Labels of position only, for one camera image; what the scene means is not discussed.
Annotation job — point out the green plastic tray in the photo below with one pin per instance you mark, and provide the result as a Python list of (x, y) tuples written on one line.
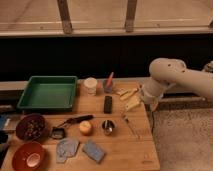
[(49, 93)]

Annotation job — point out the white lidded jar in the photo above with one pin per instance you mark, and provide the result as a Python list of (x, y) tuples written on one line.
[(90, 85)]

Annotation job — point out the black rectangular block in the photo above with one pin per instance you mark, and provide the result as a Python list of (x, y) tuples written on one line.
[(108, 104)]

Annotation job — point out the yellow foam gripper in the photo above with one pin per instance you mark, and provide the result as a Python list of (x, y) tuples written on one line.
[(132, 103)]

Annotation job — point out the right metal post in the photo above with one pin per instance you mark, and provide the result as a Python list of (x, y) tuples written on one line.
[(130, 15)]

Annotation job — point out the dark bowl with nuts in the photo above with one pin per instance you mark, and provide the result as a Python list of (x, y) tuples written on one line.
[(30, 127)]

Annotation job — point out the metal fork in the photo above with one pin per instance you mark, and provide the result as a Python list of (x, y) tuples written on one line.
[(131, 127)]

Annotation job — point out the left metal post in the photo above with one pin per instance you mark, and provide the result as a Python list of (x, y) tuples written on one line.
[(65, 16)]

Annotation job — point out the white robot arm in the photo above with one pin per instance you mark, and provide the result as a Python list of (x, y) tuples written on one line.
[(166, 73)]

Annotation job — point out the metal post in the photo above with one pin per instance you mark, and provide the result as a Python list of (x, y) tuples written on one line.
[(65, 16), (130, 15)]

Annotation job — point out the grey cloth piece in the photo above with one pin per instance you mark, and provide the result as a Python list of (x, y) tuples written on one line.
[(66, 148)]

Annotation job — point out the small steel cup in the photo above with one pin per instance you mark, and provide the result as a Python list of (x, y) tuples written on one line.
[(108, 127)]

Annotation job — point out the yellow red apple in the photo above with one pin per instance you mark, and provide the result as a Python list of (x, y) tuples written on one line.
[(85, 128)]

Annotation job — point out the red bowl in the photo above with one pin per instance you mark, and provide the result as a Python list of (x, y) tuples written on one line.
[(28, 157)]

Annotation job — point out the blue sponge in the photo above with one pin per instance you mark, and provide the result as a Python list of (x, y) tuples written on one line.
[(93, 151)]

